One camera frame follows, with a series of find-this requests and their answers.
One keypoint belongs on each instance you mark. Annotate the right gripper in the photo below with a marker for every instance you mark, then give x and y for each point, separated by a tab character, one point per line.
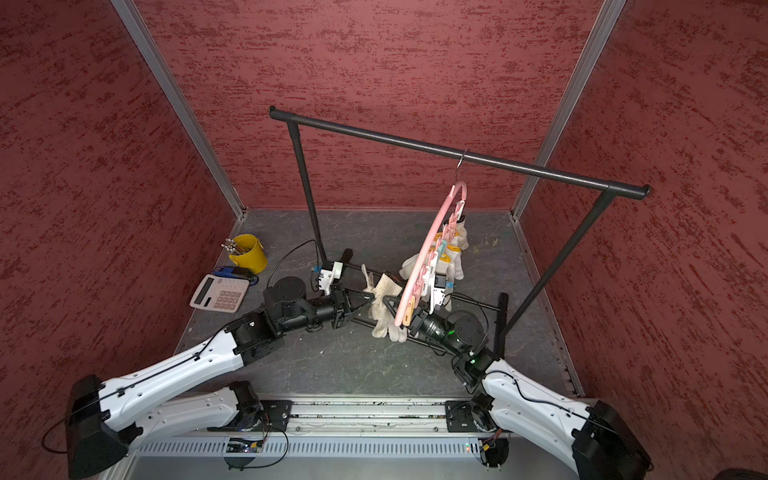
418	321

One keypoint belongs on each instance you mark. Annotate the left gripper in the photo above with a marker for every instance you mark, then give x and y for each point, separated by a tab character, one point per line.
342	308

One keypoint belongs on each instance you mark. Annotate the pink clip hanger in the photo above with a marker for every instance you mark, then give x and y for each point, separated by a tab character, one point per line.
437	238

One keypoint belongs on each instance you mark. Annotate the white work glove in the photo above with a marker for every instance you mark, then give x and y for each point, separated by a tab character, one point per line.
450	263

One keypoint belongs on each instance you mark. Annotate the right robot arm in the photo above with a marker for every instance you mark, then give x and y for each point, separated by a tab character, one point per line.
592	440

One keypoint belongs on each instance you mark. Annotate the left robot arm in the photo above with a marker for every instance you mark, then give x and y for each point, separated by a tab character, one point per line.
106	419

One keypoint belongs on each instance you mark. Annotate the yellow cup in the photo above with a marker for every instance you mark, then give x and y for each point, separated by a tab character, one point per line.
246	251

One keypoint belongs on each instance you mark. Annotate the blue stapler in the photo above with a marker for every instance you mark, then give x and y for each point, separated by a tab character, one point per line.
234	272

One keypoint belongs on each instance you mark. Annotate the pink calculator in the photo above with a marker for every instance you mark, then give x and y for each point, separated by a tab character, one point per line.
219	294

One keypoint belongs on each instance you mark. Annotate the right controller board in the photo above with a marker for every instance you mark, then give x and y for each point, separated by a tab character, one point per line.
494	452

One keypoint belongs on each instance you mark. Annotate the controller board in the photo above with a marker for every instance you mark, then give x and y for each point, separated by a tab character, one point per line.
244	446
494	452

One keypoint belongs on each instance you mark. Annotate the left controller board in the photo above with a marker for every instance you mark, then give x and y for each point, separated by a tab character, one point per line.
244	446

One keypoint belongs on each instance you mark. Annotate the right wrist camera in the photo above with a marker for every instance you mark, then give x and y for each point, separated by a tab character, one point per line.
440	292

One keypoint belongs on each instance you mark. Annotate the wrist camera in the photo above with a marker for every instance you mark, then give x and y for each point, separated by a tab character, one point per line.
440	292
323	277

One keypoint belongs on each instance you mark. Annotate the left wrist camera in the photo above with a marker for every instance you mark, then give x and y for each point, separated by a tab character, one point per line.
323	277

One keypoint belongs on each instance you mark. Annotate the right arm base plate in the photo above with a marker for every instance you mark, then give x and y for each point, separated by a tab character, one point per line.
467	416

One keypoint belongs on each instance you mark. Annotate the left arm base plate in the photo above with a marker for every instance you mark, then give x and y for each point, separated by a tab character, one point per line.
259	417

